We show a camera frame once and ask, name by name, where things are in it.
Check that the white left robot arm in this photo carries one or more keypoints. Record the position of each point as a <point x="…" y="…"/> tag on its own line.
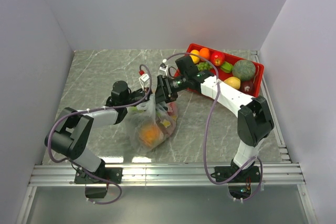
<point x="67" y="139"/>

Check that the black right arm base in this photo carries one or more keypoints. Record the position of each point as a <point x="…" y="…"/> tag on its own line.
<point x="250" y="175"/>

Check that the yellow fake lemon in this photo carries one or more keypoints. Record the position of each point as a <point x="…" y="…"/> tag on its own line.
<point x="194" y="54"/>

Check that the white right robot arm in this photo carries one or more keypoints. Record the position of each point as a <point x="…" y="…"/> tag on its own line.
<point x="254" y="119"/>

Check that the dark red fake plum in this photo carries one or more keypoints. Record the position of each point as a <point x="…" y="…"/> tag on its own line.
<point x="247" y="87"/>

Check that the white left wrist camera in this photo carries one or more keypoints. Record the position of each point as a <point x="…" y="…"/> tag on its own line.
<point x="144" y="80"/>

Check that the green fake grape bunch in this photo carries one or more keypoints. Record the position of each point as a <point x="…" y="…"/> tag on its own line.
<point x="202" y="66"/>

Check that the green fake starfruit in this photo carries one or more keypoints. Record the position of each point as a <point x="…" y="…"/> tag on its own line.
<point x="226" y="67"/>

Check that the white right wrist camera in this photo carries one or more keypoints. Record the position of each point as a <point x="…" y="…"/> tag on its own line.
<point x="164" y="68"/>

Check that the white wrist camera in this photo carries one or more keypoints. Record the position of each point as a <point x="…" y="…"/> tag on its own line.
<point x="164" y="68"/>
<point x="144" y="80"/>

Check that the orange fake pineapple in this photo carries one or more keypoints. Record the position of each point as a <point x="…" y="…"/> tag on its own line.
<point x="151" y="135"/>

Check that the green fake cantaloupe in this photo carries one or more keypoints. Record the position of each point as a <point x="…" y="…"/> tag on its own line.
<point x="244" y="70"/>

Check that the red fake pomegranate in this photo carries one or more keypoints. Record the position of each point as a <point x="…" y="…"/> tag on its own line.
<point x="217" y="58"/>

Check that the aluminium mounting rail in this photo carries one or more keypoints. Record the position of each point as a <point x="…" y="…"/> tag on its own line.
<point x="143" y="174"/>

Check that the clear plastic bag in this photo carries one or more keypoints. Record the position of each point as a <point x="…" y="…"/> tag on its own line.
<point x="138" y="116"/>

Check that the red plastic tray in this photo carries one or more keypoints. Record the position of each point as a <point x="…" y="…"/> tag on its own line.
<point x="233" y="59"/>

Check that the pale yellow fake pear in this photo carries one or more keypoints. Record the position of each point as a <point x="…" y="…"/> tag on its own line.
<point x="233" y="82"/>

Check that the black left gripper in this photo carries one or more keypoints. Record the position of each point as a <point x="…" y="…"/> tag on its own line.
<point x="147" y="97"/>

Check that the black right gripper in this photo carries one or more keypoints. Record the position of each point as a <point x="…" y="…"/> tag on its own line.
<point x="164" y="91"/>

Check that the orange fake orange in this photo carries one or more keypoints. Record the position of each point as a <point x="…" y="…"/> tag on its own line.
<point x="205" y="53"/>

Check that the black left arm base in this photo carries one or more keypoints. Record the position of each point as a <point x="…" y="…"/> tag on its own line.
<point x="98" y="183"/>

